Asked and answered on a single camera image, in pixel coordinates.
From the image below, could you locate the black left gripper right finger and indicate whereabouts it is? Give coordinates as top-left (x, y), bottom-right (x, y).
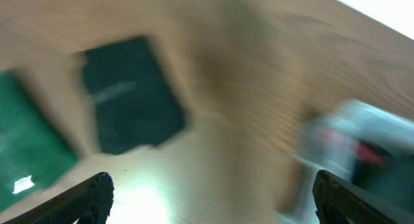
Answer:
top-left (312, 170), bottom-right (413, 224)

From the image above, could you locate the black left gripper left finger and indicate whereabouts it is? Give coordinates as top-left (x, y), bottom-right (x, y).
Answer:
top-left (5, 172), bottom-right (114, 224)

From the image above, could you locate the red plaid flannel shirt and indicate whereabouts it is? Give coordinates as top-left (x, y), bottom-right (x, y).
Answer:
top-left (316, 128), bottom-right (384, 166)

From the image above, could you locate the clear plastic storage container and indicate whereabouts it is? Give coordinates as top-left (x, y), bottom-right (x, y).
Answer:
top-left (279, 100), bottom-right (413, 223)

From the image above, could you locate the dark green cloth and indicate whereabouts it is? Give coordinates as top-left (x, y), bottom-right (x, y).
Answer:
top-left (1, 71), bottom-right (78, 211)

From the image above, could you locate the small black cloth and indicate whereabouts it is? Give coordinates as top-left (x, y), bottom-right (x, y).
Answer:
top-left (82, 36), bottom-right (186, 155)

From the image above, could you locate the large black garment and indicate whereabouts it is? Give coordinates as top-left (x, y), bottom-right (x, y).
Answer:
top-left (351, 147), bottom-right (413, 214)

